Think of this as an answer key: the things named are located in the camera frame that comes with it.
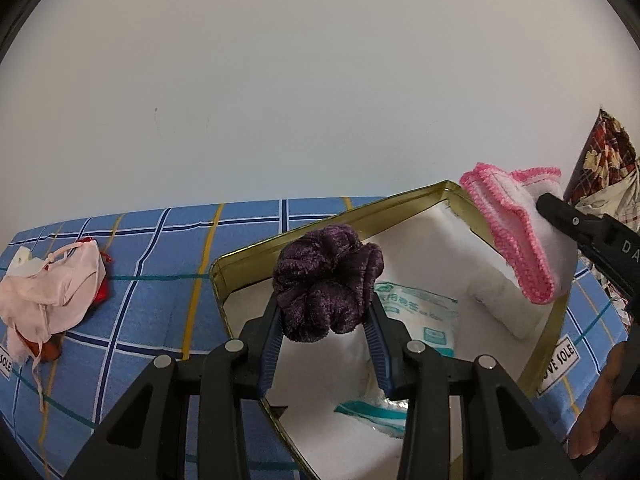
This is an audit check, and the person's right hand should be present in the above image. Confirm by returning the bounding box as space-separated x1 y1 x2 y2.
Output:
569 342 640 461

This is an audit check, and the white gauze roll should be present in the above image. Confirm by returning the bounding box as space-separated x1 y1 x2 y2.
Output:
467 267 553 339

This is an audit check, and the pink-edged white cloth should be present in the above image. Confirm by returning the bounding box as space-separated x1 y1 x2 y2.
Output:
459 162 581 305

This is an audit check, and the gold tin box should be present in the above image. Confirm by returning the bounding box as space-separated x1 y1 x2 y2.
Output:
210 180 571 480

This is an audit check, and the dark red floral quilt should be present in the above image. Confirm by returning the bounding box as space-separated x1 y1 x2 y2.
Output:
564 108 640 323

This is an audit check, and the blue plaid bed sheet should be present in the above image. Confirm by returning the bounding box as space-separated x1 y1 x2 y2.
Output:
0 196 632 480

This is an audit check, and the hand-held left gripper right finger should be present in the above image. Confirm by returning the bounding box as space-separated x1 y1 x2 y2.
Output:
361 301 581 480

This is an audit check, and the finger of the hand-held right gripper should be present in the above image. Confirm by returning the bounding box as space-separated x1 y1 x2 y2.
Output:
536 192 608 248

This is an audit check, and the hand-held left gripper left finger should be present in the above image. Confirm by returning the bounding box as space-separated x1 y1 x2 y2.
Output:
65 300 286 480

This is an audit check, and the purple velvet scrunchie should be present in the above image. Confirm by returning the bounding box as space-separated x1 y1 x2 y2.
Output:
272 225 385 345

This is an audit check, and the pale pink drawstring pouch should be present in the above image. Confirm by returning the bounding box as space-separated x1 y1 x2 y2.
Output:
0 239 107 413

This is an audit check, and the white teal-print packet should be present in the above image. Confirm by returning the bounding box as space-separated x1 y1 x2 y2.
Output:
334 394 410 439
374 281 459 359

